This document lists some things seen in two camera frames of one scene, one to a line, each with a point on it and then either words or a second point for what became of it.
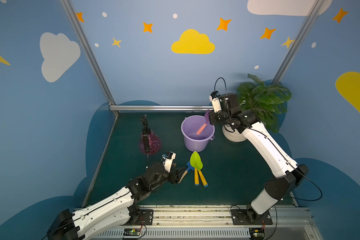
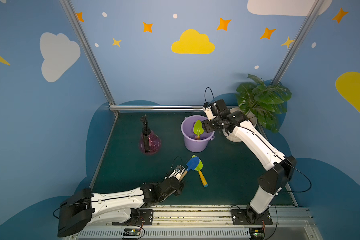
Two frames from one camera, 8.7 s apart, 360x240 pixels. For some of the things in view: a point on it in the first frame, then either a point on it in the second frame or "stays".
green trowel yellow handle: [195, 162] -> [198, 129]
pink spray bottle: [149, 141] stays
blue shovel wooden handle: [189, 167] stays
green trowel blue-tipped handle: [203, 179] stays
